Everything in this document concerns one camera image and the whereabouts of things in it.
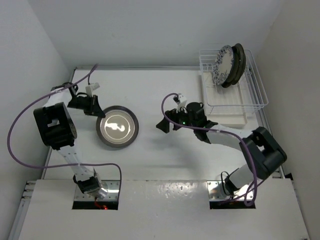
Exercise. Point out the white wire dish rack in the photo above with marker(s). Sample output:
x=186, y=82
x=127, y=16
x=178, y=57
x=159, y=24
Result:
x=248, y=96

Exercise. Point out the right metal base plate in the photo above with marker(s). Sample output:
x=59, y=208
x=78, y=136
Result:
x=216, y=193

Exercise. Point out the metal base plate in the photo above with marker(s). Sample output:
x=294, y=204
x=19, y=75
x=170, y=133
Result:
x=110, y=192
x=216, y=193

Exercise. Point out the white front board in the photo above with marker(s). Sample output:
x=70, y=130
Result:
x=159, y=210

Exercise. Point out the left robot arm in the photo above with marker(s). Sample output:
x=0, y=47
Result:
x=58, y=131

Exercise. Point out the blue floral plate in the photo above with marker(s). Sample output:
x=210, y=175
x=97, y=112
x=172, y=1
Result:
x=223, y=65

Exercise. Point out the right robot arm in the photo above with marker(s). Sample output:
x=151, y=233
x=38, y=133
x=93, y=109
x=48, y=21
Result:
x=262, y=153

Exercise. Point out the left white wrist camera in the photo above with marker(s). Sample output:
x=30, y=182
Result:
x=89, y=89

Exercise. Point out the grey rim plate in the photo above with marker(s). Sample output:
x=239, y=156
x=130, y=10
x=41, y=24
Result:
x=119, y=128
x=242, y=62

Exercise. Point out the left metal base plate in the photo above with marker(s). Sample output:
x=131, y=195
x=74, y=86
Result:
x=110, y=192

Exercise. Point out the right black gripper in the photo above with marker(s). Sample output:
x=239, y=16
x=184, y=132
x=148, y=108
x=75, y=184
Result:
x=173, y=116

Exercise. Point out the white drip tray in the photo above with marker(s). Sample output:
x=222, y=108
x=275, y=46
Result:
x=223, y=105

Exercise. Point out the dark patterned rim plate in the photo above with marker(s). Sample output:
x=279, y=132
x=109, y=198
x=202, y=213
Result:
x=235, y=68

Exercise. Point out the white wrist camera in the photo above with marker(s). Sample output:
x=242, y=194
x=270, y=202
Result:
x=89, y=89
x=181, y=101

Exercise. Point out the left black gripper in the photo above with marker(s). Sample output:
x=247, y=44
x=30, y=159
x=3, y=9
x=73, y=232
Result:
x=94, y=108

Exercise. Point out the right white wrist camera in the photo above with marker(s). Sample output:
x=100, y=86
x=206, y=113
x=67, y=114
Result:
x=181, y=101

